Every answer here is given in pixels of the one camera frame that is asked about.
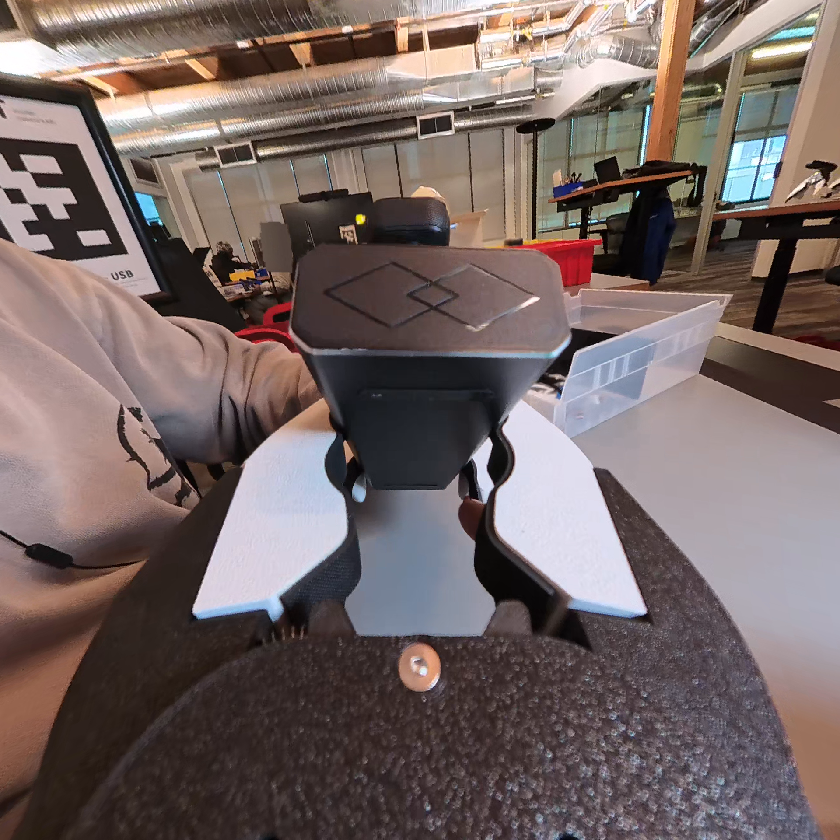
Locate person's left forearm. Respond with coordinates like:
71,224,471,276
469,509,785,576
151,308,326,460

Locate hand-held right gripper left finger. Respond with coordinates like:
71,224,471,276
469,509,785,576
192,413,362,623

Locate black usb hub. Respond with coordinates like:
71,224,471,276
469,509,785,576
289,244,572,491

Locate person in beige sweatshirt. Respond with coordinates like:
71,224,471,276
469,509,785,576
0,238,247,840

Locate wooden pillar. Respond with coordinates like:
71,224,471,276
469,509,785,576
646,0,697,164

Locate blue jacket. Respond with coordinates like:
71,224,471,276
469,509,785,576
622,196,678,284

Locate black earphone cable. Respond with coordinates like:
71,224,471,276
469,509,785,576
0,528,142,572

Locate black monitor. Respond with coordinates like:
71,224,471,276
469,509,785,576
281,190,375,263

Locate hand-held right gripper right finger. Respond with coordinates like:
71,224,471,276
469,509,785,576
472,400,648,636

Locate black framed marker sign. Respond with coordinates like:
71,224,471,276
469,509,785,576
0,72,170,304

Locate red plastic bin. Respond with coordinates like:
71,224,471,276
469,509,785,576
508,239,603,287

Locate silver air duct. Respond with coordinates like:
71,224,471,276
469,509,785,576
98,52,565,155

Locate wooden desk with black legs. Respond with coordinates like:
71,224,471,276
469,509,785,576
712,199,840,336

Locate black floor lamp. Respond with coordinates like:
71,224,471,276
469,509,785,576
515,118,557,240

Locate silver metal tool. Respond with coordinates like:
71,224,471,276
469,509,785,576
784,159,840,203

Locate red plastic tote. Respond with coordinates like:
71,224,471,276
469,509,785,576
233,302,299,352

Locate clear plastic bin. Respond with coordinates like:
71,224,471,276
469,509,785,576
537,289,734,438

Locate wooden standing desk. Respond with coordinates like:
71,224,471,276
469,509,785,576
548,167,708,240

